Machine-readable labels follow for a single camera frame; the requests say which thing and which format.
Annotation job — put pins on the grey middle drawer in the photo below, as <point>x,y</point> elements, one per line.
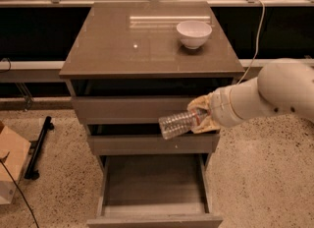
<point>124,139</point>

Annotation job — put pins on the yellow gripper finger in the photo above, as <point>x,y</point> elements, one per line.
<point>202,102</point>
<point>207,125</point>

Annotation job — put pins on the grey drawer cabinet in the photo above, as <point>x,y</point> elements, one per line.
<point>139,40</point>

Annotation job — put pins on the cardboard box left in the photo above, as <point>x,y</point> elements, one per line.
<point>13,151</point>

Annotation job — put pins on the black metal stand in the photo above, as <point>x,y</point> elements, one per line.
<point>36,146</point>

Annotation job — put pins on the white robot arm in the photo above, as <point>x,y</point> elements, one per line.
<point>281,87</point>

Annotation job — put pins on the grey bottom drawer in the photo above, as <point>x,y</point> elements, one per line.
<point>154,191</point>

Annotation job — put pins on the white ceramic bowl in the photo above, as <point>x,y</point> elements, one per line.
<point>193,34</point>

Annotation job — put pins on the grey top drawer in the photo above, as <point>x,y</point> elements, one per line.
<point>135,101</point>

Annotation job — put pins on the clear plastic water bottle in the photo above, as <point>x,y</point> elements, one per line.
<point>178,124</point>

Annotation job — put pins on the grey drawer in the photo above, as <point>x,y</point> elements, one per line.
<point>154,191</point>
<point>124,139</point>
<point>135,101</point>

